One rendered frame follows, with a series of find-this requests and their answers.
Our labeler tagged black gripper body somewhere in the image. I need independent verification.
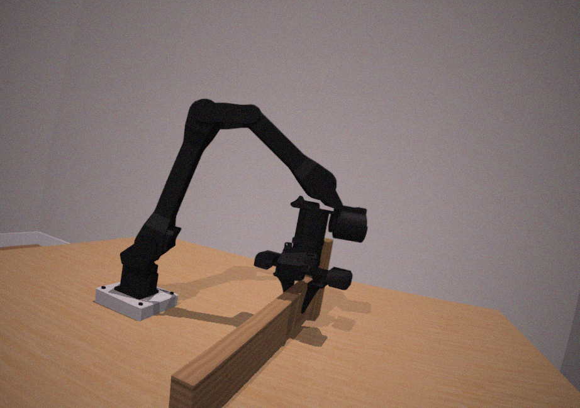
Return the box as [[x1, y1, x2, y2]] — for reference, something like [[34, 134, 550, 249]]
[[254, 232, 353, 290]]

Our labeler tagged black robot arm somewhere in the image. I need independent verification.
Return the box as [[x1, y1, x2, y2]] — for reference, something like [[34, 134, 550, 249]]
[[114, 99, 367, 300]]

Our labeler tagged brown wooden post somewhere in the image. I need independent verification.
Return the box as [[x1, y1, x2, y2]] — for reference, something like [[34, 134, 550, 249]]
[[306, 238, 333, 321]]

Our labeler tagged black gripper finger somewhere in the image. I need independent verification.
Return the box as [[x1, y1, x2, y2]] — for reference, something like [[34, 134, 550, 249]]
[[301, 280, 328, 314], [273, 272, 295, 293]]

